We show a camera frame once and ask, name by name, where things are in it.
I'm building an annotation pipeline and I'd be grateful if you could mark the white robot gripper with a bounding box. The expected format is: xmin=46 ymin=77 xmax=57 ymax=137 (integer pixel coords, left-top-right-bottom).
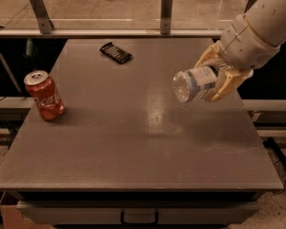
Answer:
xmin=194 ymin=14 xmax=280 ymax=102

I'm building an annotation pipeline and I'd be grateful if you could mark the blue plastic tea bottle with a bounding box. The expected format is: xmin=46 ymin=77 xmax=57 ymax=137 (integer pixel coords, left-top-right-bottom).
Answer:
xmin=173 ymin=66 xmax=218 ymax=103

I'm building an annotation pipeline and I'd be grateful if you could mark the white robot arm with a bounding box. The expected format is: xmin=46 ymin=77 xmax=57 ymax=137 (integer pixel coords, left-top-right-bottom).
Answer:
xmin=195 ymin=0 xmax=286 ymax=101

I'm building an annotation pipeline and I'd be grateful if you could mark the red coke can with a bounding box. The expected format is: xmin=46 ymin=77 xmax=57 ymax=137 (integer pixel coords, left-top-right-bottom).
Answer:
xmin=24 ymin=71 xmax=65 ymax=121

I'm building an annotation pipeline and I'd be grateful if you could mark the black snack bar wrapper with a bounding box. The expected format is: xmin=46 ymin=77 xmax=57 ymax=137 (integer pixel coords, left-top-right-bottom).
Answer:
xmin=100 ymin=42 xmax=133 ymax=65

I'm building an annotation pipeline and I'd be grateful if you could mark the cardboard box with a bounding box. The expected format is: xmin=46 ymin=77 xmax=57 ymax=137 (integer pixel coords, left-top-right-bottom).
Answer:
xmin=0 ymin=192 xmax=51 ymax=229

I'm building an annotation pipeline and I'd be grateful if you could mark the middle metal rail bracket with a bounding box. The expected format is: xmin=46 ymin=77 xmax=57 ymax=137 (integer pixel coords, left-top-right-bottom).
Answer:
xmin=160 ymin=0 xmax=173 ymax=34

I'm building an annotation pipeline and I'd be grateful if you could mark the grey drawer with handle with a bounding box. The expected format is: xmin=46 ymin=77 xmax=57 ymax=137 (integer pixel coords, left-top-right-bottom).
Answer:
xmin=17 ymin=201 xmax=259 ymax=226

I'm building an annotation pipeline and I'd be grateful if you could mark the left metal rail bracket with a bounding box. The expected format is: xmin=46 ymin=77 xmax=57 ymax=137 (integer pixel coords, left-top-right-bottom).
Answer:
xmin=30 ymin=0 xmax=53 ymax=34

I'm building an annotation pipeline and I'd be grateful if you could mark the metal guard rail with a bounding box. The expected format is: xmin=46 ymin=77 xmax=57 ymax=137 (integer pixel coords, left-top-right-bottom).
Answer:
xmin=0 ymin=29 xmax=222 ymax=39

